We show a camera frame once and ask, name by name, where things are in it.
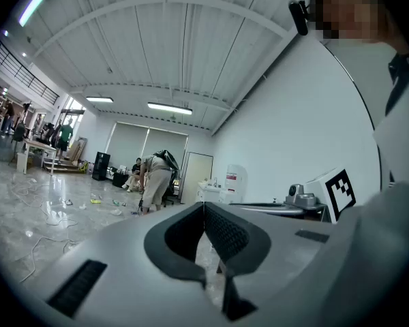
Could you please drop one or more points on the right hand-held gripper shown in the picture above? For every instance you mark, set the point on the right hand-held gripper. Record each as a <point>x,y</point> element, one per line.
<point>318,186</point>

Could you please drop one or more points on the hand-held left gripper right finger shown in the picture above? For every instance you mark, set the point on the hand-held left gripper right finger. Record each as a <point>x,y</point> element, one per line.
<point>235,237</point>

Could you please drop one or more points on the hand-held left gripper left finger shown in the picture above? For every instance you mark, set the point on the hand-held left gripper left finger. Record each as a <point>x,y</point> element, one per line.
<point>156,250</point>

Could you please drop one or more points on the white small cabinet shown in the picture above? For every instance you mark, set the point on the white small cabinet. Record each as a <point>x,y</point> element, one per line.
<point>206,192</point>

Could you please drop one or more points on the crumpled white bag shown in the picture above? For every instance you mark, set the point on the crumpled white bag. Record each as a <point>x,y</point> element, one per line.
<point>116,212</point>

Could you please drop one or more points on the green bottle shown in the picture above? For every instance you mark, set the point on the green bottle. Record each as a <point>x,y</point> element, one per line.
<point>117,202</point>

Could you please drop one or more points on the pale door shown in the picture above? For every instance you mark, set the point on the pale door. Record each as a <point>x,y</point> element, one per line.
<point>197,175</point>

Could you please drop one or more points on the yellow packet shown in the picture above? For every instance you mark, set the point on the yellow packet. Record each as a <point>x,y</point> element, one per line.
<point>95,201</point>

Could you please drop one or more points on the black storage case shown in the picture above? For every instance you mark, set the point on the black storage case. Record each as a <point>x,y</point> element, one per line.
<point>120,180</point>

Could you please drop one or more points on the white tissue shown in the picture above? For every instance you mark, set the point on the white tissue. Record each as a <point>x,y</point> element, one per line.
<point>82,206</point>

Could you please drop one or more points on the black backpack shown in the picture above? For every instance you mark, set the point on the black backpack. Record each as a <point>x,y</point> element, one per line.
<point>168,160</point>

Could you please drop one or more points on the dark packet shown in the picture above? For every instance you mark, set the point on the dark packet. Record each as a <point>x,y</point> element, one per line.
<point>68,202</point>

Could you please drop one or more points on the black speaker box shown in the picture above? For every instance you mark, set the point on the black speaker box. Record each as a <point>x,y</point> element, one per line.
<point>101,165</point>

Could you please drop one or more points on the grey window blind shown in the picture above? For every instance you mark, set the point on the grey window blind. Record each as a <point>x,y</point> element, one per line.
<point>129,141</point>

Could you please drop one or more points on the person's shirt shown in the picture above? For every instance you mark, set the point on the person's shirt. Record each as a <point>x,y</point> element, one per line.
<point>361,73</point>

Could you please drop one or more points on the wooden steps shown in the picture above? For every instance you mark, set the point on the wooden steps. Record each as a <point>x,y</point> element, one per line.
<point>63,167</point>

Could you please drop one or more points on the ceiling strip light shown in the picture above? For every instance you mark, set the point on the ceiling strip light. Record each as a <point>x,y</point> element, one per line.
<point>169,108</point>
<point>31,8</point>
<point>99,99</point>

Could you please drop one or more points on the wooden desk far left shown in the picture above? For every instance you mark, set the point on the wooden desk far left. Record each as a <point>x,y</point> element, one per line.
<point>37,144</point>

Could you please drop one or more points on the white bin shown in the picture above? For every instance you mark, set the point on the white bin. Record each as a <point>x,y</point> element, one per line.
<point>21,163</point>

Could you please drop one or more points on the person's head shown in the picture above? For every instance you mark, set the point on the person's head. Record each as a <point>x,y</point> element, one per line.
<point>347,12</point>

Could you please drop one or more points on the black metal railing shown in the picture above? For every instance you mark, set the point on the black metal railing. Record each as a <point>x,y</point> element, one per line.
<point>30,78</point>

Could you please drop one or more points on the black head camera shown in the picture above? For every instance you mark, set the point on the black head camera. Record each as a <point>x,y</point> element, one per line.
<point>298,17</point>

